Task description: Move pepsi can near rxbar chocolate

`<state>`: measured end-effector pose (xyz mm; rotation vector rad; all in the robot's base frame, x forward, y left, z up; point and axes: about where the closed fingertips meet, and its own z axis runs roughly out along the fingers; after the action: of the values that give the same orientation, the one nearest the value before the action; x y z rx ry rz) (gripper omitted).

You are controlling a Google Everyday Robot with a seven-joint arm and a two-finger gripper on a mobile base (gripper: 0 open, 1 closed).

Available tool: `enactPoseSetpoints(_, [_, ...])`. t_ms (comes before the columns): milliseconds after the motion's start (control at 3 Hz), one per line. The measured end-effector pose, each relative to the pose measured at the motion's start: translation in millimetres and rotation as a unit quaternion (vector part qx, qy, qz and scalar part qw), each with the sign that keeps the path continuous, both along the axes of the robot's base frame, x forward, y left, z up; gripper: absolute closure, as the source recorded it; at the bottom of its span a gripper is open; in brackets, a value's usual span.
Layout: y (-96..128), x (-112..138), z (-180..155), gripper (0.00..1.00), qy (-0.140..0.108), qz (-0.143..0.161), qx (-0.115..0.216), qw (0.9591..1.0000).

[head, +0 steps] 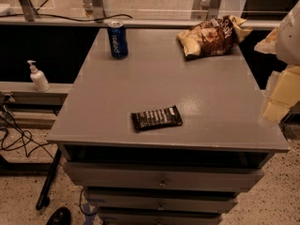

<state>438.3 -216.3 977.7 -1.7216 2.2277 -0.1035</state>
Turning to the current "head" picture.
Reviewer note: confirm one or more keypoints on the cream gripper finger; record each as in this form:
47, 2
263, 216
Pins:
268, 44
282, 92

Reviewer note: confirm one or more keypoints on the blue pepsi can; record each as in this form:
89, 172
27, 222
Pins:
118, 39

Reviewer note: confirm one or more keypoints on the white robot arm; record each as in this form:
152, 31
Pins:
284, 43

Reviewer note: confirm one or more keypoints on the black rxbar chocolate bar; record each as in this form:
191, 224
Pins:
163, 118

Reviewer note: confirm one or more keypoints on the brown chip bag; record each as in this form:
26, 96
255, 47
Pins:
213, 37

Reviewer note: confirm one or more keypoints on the grey drawer cabinet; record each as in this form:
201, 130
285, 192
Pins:
155, 139

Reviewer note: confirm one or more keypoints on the white pump bottle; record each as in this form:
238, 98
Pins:
38, 77

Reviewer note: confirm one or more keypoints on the black shoe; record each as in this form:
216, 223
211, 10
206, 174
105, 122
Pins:
61, 216

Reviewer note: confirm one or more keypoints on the black stand leg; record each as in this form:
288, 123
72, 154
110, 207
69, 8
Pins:
43, 200

